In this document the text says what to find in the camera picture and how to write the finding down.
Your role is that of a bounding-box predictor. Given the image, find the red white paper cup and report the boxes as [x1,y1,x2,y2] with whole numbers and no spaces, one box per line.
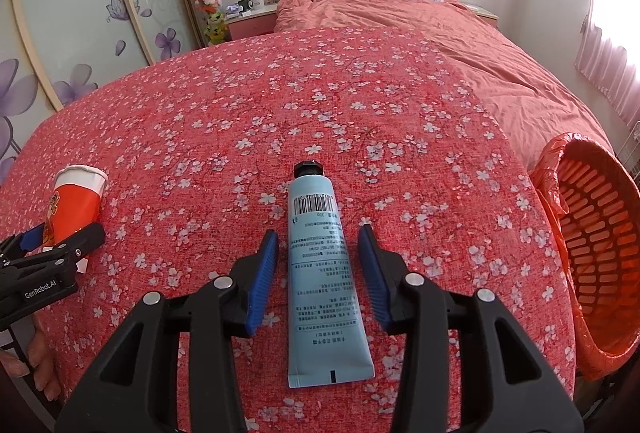
[42,164,108,251]

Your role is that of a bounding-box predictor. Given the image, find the blue hand cream tube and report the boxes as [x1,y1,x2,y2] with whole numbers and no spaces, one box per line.
[288,161,375,389]

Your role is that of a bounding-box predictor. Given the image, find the person left hand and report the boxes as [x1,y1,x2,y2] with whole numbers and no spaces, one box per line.
[1,312,62,401]

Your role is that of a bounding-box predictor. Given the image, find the red floral tablecloth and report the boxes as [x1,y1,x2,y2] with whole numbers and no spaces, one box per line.
[1,29,582,432]

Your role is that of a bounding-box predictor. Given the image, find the orange plastic laundry basket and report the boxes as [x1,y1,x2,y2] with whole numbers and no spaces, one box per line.
[529,133,639,380]

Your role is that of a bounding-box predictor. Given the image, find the salmon pink bed duvet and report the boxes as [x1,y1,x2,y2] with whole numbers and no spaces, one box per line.
[276,0,613,170]

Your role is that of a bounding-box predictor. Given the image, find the floral glass wardrobe door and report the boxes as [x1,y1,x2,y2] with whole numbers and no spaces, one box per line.
[1,0,200,175]

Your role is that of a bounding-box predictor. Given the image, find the right nightstand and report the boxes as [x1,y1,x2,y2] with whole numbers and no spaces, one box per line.
[464,3,499,28]

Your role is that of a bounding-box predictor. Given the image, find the pink window curtain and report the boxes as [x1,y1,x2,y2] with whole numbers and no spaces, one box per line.
[575,0,639,128]

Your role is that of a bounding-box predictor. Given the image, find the pink left nightstand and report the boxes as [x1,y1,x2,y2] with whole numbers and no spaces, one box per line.
[227,4,278,40]

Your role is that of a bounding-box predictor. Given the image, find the white mug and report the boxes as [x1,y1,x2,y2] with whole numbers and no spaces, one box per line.
[248,0,265,11]

